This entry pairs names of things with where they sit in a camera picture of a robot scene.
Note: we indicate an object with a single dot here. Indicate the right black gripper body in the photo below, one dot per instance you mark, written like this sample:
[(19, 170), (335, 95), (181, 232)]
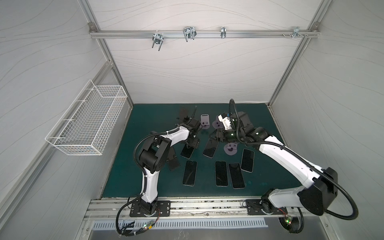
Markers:
[(221, 135)]

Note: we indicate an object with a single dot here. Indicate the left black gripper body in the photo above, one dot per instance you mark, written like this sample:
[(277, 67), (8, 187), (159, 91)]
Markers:
[(194, 142)]

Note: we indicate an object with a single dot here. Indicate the pink-edged phone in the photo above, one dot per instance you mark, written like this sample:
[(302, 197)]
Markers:
[(210, 148)]

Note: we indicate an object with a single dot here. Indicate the teal-edged phone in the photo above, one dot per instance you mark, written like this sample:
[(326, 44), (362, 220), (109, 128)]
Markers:
[(221, 174)]

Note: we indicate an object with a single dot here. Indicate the purple-edged phone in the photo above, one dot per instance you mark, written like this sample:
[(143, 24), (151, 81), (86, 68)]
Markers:
[(236, 176)]

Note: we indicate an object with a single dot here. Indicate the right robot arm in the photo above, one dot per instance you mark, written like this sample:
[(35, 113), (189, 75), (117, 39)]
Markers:
[(319, 187)]

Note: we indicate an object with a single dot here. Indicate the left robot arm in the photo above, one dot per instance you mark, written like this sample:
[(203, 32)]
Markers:
[(152, 153)]

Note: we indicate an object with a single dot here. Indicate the black stand left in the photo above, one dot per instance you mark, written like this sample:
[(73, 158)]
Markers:
[(172, 160)]

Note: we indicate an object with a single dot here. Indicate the green table mat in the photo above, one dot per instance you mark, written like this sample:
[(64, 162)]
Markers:
[(125, 179)]

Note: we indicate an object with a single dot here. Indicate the metal U-bolt clamp centre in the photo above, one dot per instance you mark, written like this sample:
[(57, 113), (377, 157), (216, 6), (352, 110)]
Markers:
[(189, 33)]

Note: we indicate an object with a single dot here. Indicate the metal u-bolt clamp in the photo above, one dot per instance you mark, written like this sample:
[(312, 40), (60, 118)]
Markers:
[(189, 33), (158, 39)]

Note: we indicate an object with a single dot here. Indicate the metal U-bolt clamp left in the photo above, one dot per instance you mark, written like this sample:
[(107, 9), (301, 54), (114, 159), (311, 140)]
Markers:
[(158, 39)]

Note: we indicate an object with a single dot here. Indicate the metal clamp small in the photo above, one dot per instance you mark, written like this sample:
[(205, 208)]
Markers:
[(223, 32)]

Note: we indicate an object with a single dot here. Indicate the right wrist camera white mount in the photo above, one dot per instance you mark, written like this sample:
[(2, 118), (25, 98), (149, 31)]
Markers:
[(226, 121)]

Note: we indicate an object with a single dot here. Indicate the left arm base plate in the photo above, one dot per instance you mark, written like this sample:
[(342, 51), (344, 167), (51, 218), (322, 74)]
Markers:
[(163, 207)]

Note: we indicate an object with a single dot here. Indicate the white wire basket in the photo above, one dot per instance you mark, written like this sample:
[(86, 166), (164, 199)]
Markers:
[(85, 127)]

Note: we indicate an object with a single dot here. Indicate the metal bracket right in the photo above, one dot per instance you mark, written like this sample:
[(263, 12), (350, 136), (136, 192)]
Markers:
[(295, 34)]

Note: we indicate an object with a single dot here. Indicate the slotted cable duct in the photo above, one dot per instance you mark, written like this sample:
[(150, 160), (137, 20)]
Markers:
[(174, 224)]

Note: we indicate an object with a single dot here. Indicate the aluminium cross rail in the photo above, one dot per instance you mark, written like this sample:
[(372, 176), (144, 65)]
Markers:
[(201, 34)]

